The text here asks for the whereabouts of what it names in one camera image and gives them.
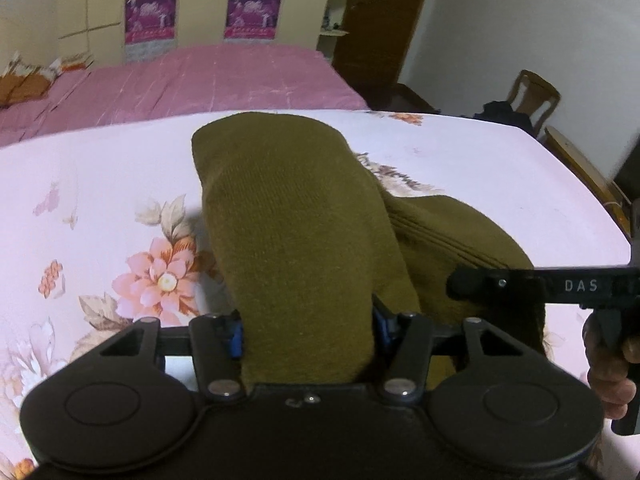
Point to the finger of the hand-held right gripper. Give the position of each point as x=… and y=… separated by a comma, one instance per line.
x=490, y=285

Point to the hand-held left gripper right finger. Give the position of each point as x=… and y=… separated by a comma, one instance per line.
x=381, y=330

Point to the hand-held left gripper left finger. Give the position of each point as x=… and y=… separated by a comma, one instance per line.
x=235, y=340

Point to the olive green sweater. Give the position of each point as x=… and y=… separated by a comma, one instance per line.
x=290, y=220

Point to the person's right hand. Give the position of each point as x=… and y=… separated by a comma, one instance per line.
x=605, y=380

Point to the wooden bed footboard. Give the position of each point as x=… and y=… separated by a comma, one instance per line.
x=580, y=170

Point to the dark clothing on chair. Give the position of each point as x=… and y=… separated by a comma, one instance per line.
x=502, y=116

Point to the wooden chair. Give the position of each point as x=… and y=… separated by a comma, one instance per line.
x=534, y=95

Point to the floral white bed sheet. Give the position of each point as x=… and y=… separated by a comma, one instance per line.
x=100, y=175

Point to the pink checked bed cover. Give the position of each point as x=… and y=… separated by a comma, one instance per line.
x=200, y=80

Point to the brown wooden door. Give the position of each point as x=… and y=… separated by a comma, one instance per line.
x=380, y=25

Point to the cream corner shelf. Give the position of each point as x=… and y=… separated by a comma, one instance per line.
x=337, y=5

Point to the orange cushion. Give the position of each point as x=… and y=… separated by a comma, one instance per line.
x=22, y=90

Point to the patterned pillow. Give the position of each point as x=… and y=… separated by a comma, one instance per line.
x=50, y=65

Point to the cream wardrobe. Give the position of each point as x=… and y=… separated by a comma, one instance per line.
x=90, y=5

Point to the purple wall poster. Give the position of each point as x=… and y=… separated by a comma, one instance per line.
x=151, y=15
x=254, y=10

